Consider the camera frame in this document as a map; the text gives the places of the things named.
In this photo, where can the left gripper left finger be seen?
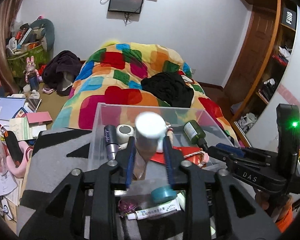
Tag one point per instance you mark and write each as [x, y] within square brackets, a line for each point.
[61, 214]

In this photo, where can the blue white booklet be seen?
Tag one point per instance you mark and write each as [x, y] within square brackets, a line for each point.
[9, 106]

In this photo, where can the wooden wardrobe shelf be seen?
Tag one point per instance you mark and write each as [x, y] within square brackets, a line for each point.
[260, 65]

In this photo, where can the pink bottle white cap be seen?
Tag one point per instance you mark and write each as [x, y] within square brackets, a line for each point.
[150, 129]

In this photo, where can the teal tape roll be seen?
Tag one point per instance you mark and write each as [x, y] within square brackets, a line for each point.
[163, 194]

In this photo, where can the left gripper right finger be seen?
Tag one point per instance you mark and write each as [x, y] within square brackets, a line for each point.
[237, 215]

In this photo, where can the green storage box clutter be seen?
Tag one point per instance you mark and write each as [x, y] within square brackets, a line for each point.
[30, 40]

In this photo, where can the purple spray bottle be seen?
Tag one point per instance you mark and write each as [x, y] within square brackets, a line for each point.
[111, 141]

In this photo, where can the white gauze tape roll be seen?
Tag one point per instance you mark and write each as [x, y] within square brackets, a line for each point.
[123, 132]

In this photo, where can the white toothpaste box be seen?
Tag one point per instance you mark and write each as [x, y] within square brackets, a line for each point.
[151, 212]

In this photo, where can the black clothing on bed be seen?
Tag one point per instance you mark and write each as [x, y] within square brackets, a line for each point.
[170, 88]

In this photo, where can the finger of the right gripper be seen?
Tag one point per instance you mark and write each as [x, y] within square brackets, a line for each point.
[230, 148]
[221, 155]

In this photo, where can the pink rabbit toy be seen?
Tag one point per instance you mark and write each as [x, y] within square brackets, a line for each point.
[32, 74]

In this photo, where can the dark green glass bottle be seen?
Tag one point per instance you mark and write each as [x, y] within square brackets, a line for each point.
[195, 134]

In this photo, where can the wall mounted monitor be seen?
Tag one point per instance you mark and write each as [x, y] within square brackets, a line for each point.
[127, 6]

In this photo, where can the colourful patchwork blanket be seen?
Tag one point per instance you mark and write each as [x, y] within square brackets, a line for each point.
[113, 75]

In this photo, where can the red tea package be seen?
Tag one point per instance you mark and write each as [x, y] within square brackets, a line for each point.
[192, 154]

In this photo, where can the white green ointment tube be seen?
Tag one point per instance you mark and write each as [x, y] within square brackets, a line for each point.
[181, 199]

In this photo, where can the clear plastic storage bin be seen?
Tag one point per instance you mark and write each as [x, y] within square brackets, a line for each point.
[115, 124]

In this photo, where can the dark purple clothes pile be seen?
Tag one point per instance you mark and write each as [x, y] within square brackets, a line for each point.
[61, 72]

